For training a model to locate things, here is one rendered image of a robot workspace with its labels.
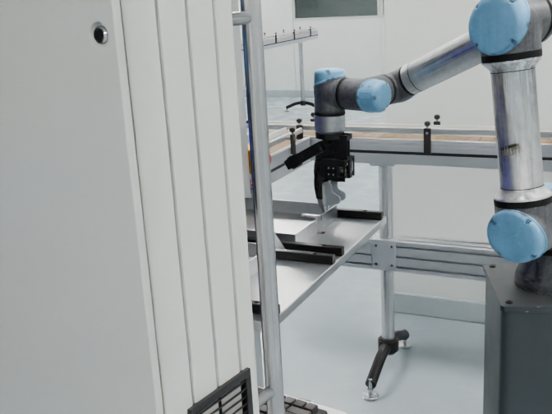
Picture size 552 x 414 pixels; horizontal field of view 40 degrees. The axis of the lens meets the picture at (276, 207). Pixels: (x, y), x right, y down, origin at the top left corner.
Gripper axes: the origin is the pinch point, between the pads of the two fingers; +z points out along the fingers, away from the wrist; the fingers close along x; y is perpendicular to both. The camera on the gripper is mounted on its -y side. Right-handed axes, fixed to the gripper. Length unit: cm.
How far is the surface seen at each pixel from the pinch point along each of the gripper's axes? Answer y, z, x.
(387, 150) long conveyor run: -9, 3, 82
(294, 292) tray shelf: 11.3, 3.6, -43.9
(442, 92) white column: -4, -9, 144
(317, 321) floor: -53, 93, 122
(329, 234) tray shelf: 4.7, 3.7, -7.8
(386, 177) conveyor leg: -10, 13, 86
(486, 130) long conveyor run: 25, -6, 85
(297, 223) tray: -6.3, 3.6, -2.0
